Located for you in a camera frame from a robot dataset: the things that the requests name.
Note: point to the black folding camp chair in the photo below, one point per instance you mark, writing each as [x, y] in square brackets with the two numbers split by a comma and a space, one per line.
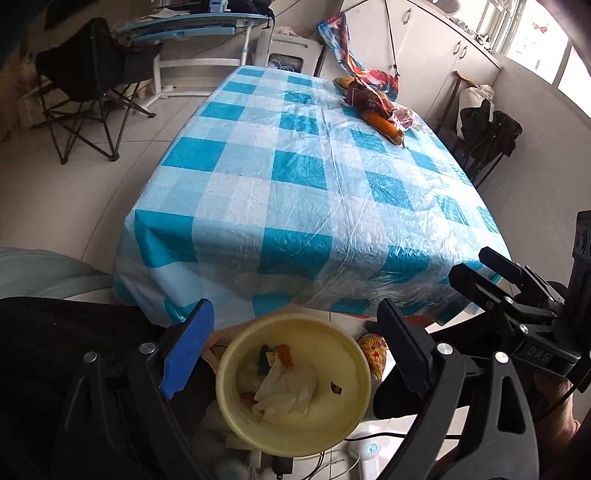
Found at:
[92, 83]

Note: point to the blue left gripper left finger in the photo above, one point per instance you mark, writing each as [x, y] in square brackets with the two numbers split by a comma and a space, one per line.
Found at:
[186, 349]

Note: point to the person's right hand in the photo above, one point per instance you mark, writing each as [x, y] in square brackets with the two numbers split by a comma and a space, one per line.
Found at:
[554, 420]

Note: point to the white plastic bag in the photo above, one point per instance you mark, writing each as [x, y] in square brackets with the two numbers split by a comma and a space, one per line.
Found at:
[284, 392]

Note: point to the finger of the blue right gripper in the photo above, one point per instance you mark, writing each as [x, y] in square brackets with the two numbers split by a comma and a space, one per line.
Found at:
[503, 269]

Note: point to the blue study desk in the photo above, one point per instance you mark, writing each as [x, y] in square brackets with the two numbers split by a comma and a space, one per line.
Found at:
[192, 29]

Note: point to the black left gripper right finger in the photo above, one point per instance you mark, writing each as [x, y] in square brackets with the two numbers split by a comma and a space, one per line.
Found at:
[410, 345]

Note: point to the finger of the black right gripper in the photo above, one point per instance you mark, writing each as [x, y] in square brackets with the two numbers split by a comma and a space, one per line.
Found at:
[493, 300]

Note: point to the red snack bag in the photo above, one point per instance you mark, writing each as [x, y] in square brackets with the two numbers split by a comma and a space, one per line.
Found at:
[362, 98]

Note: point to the grey green sofa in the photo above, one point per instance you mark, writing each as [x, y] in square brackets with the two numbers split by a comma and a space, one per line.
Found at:
[46, 274]

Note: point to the long orange peel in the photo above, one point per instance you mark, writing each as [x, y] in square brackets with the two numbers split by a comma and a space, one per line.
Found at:
[384, 126]

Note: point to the black folded stroller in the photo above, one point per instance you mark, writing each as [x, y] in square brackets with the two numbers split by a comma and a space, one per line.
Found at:
[487, 137]

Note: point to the yellow mango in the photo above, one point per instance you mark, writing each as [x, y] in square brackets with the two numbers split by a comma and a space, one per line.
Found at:
[342, 83]

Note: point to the white storage cabinet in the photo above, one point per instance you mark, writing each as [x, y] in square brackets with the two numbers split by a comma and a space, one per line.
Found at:
[423, 46]

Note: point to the blue checkered plastic tablecloth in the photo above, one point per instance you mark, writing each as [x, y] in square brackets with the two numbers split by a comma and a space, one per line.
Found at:
[276, 193]

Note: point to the colourful crochet slipper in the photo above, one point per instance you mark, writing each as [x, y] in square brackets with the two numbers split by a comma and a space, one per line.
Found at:
[375, 349]

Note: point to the yellow plastic trash bucket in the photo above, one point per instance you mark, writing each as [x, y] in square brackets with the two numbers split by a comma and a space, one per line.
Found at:
[340, 401]

